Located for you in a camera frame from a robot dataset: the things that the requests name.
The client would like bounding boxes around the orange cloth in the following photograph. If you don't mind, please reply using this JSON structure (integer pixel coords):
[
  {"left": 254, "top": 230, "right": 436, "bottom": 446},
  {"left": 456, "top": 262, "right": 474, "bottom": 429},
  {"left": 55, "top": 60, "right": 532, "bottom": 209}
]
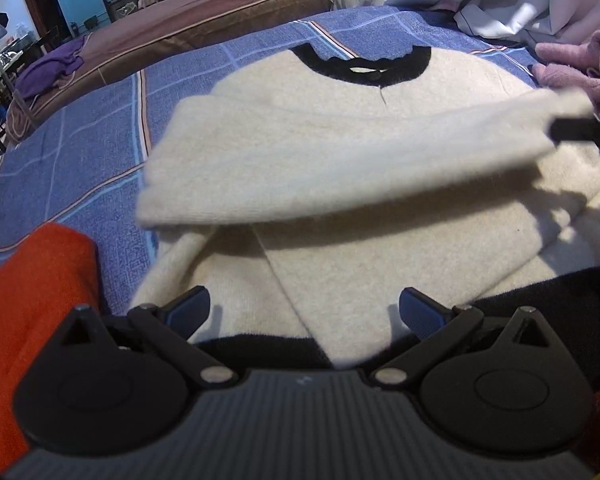
[{"left": 0, "top": 224, "right": 101, "bottom": 473}]

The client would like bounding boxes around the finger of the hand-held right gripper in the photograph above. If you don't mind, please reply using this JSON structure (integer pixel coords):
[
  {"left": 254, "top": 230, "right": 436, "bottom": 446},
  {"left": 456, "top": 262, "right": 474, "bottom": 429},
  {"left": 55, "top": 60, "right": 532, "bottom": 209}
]
[{"left": 549, "top": 116, "right": 600, "bottom": 147}]

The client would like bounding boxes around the purple cloth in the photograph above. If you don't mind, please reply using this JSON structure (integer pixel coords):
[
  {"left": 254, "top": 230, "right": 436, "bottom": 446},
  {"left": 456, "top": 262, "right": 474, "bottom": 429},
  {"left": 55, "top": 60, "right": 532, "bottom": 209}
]
[{"left": 15, "top": 35, "right": 86, "bottom": 101}]

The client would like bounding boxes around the mauve covered bed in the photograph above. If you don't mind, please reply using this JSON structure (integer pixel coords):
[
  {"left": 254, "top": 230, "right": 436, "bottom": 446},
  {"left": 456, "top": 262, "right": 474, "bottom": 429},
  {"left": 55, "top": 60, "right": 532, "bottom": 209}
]
[{"left": 5, "top": 0, "right": 336, "bottom": 141}]

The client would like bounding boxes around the pink fleece cloth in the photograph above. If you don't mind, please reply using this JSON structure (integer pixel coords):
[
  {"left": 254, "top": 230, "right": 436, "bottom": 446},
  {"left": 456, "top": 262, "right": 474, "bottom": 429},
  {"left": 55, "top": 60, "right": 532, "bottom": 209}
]
[{"left": 532, "top": 30, "right": 600, "bottom": 158}]

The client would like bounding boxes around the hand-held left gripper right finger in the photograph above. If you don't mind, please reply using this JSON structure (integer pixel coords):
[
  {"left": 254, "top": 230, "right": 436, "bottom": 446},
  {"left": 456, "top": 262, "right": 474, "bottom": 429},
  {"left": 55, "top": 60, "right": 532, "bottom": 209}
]
[{"left": 370, "top": 287, "right": 556, "bottom": 388}]

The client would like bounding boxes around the dark wooden cabinet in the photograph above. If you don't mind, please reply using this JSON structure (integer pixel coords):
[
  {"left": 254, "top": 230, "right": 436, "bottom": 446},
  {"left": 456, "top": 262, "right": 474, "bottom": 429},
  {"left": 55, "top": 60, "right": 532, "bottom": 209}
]
[{"left": 102, "top": 0, "right": 176, "bottom": 22}]

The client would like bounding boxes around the cream and black sweater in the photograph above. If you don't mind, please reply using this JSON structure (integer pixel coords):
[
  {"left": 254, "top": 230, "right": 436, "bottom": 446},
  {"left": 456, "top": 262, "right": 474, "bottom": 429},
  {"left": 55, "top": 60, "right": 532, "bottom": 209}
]
[{"left": 130, "top": 42, "right": 600, "bottom": 391}]

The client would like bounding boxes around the blue plaid bedsheet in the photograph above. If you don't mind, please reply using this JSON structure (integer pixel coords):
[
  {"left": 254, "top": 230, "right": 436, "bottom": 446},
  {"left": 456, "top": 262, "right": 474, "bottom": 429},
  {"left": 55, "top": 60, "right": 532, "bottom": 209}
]
[{"left": 0, "top": 7, "right": 600, "bottom": 311}]

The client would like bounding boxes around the long cluttered table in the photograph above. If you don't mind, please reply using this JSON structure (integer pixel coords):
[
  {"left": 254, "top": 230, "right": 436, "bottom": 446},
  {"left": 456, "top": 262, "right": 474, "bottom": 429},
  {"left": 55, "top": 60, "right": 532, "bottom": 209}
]
[{"left": 0, "top": 35, "right": 56, "bottom": 156}]

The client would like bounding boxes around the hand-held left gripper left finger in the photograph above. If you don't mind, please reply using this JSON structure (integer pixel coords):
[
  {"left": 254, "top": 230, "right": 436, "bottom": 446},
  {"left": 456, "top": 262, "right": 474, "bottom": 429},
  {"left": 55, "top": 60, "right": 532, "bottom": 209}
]
[{"left": 55, "top": 285, "right": 241, "bottom": 387}]

